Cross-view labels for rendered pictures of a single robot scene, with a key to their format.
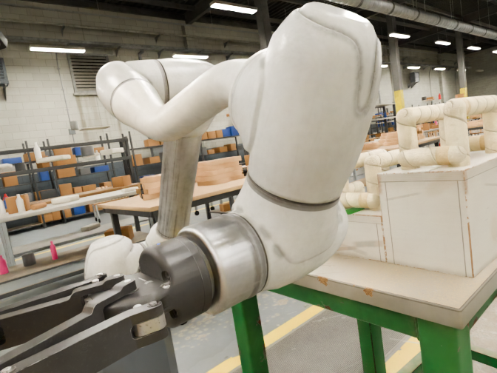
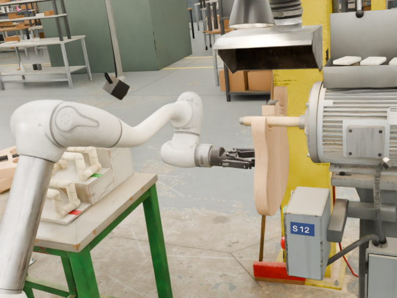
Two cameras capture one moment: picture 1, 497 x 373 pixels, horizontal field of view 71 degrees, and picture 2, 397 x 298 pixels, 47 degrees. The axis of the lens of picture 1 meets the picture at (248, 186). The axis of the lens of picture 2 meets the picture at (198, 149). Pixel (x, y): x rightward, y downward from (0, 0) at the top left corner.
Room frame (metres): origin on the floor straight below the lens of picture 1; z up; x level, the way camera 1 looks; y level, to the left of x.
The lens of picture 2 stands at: (1.08, 1.49, 1.71)
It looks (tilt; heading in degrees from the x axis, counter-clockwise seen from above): 20 degrees down; 244
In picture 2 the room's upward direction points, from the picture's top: 7 degrees counter-clockwise
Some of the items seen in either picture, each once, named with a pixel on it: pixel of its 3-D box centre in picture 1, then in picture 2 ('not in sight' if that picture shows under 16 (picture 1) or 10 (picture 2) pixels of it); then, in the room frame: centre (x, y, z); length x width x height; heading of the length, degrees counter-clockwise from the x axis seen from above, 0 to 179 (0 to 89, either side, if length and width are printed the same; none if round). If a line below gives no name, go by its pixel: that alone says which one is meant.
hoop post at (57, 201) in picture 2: not in sight; (58, 205); (0.89, -0.11, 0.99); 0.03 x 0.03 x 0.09
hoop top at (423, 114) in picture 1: (427, 113); not in sight; (0.68, -0.37, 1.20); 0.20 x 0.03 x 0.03; 127
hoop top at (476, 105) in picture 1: (474, 106); not in sight; (0.62, -0.42, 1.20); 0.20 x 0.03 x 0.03; 127
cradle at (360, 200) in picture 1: (356, 200); (91, 170); (0.72, -0.22, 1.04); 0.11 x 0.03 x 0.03; 38
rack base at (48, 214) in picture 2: not in sight; (52, 209); (0.90, -0.20, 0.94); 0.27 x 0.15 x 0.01; 128
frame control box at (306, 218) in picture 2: not in sight; (335, 238); (0.28, 0.66, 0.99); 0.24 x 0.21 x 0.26; 129
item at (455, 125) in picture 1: (456, 137); not in sight; (0.57, -0.35, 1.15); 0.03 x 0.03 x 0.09
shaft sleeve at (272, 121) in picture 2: not in sight; (272, 121); (0.23, 0.33, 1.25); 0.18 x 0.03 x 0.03; 129
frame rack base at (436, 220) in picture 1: (454, 204); (96, 160); (0.66, -0.39, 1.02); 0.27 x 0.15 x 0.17; 128
